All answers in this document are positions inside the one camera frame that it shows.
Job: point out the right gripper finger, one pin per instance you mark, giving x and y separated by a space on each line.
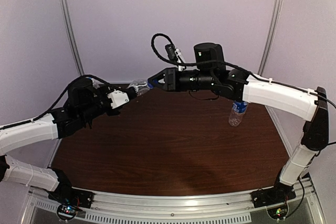
161 85
158 77

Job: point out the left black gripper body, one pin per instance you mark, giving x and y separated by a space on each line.
107 92

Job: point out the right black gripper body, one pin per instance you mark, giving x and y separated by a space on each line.
171 79

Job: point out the clear bottle white cap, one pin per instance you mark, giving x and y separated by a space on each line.
95 83

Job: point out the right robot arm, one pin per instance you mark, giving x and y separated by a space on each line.
240 85

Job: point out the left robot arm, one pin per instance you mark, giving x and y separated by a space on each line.
88 98

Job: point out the blue label water bottle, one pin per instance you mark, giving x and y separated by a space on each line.
237 113

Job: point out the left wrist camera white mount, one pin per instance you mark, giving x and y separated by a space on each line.
117 98

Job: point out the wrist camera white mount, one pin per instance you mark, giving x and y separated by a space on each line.
117 98
174 54

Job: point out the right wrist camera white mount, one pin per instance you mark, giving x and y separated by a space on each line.
174 54

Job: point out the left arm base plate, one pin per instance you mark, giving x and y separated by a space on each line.
71 204

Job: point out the left aluminium frame post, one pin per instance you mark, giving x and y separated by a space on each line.
71 36

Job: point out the aluminium frame post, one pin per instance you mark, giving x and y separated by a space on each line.
276 11
71 36

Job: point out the aluminium front rail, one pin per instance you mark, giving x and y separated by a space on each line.
221 208

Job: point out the right aluminium frame post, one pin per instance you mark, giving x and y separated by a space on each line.
276 11

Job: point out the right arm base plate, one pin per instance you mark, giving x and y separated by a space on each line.
275 200

